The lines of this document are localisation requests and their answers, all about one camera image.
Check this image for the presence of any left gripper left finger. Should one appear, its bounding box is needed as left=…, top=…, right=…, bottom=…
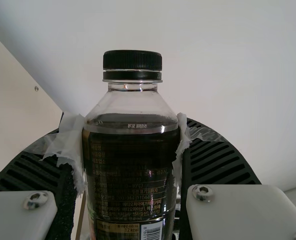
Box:
left=0, top=110, right=87, bottom=240

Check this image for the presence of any dark coffee bottle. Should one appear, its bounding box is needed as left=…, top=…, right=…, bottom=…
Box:
left=80, top=49, right=183, bottom=240

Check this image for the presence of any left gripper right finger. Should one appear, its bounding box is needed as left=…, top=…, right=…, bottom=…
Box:
left=171, top=111, right=296, bottom=240

